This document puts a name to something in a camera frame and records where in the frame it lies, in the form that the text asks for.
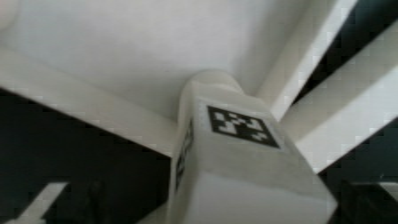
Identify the white table leg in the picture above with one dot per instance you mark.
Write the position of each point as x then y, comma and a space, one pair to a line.
241, 180

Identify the white U-shaped obstacle fence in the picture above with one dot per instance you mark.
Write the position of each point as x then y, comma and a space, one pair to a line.
350, 106

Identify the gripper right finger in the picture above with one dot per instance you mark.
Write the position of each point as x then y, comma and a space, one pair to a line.
367, 203

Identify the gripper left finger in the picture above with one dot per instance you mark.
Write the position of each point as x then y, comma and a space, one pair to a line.
53, 204

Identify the white square table top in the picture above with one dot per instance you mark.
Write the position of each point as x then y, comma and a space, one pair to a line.
97, 55

